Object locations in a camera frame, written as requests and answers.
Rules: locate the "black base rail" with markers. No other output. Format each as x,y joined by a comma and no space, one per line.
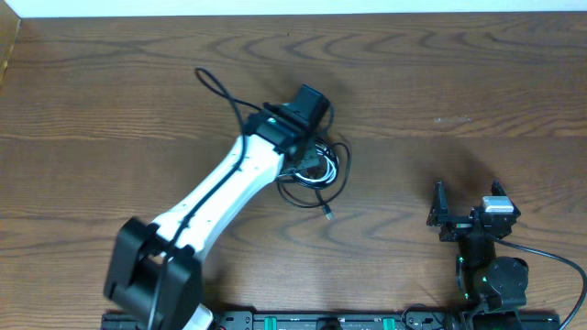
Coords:
418,319

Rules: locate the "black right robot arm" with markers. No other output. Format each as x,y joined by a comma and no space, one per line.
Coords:
494,287

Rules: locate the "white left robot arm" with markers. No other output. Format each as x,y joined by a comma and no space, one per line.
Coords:
155,272

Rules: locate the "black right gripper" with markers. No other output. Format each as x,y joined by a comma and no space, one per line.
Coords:
461,225

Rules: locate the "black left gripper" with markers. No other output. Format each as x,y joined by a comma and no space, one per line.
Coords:
307,159

